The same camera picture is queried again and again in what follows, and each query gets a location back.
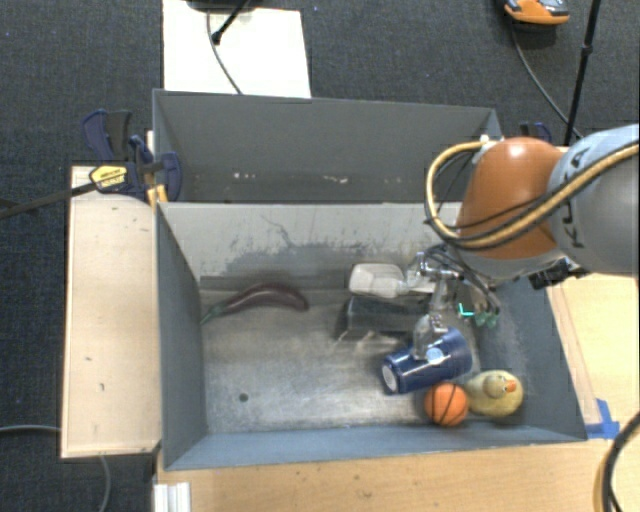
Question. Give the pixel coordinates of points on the purple toy eggplant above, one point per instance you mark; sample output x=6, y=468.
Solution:
x=272, y=296

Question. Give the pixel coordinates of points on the orange toy basketball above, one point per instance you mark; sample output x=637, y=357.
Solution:
x=446, y=404

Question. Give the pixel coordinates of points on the black cylinder on white bracket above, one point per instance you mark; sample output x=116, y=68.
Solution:
x=552, y=275

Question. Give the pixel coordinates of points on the pale wood flat board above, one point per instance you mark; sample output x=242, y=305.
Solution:
x=112, y=320

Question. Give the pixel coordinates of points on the grey metal bin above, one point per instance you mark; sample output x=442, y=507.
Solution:
x=300, y=370

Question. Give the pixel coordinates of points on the dark green flat block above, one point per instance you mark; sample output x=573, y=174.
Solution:
x=380, y=315

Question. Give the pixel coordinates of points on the yellow rubber duck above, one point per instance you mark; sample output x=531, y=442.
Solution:
x=492, y=397

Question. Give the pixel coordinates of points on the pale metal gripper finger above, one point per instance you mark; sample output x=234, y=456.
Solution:
x=436, y=352
x=421, y=337

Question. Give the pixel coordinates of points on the dark blue cup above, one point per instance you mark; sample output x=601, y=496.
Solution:
x=447, y=362

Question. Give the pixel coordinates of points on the white plastic bottle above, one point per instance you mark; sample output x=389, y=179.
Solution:
x=375, y=280

